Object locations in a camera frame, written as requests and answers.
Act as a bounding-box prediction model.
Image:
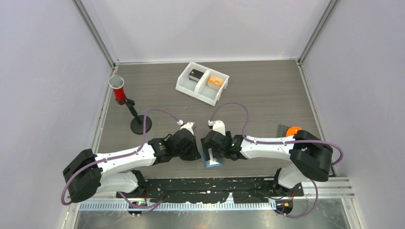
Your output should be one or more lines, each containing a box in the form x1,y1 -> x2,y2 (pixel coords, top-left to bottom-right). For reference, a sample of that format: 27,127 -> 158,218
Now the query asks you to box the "purple cable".
208,102 -> 344,219
61,108 -> 184,216

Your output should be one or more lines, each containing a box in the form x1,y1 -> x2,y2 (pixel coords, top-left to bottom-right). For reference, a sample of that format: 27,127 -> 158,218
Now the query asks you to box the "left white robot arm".
61,129 -> 201,205

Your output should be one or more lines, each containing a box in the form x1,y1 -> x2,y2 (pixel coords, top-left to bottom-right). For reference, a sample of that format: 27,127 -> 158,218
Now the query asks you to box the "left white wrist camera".
177,119 -> 196,135

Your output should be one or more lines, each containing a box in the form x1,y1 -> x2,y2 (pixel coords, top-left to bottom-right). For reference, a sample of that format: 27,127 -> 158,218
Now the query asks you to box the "white divided plastic bin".
175,62 -> 229,106

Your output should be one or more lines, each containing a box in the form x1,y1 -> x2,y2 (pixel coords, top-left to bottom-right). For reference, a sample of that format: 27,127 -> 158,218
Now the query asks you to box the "black card box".
188,69 -> 204,83

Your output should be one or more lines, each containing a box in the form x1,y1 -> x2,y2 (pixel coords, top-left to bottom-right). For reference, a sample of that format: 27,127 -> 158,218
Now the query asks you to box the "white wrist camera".
177,119 -> 196,135
208,120 -> 226,135

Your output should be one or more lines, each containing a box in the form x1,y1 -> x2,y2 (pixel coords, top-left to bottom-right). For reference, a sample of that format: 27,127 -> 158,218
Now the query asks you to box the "orange card box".
207,75 -> 224,91

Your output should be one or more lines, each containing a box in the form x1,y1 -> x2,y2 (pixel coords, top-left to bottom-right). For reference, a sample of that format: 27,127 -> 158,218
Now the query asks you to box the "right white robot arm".
201,130 -> 333,196

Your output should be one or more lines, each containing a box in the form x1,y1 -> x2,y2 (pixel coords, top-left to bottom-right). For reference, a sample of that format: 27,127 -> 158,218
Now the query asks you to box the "orange toy brick arch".
286,126 -> 302,137

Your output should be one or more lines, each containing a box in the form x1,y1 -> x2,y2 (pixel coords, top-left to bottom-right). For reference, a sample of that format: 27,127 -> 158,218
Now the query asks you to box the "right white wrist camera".
208,120 -> 226,135

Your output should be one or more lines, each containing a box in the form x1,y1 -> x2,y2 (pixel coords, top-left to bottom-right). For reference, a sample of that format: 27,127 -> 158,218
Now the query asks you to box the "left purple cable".
61,108 -> 184,216

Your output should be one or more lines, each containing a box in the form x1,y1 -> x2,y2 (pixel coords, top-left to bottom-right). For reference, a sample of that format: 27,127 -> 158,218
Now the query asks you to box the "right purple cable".
208,102 -> 344,219

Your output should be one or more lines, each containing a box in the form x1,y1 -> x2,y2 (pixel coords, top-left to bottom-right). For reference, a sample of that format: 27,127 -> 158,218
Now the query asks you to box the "blue leather card holder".
200,138 -> 223,169

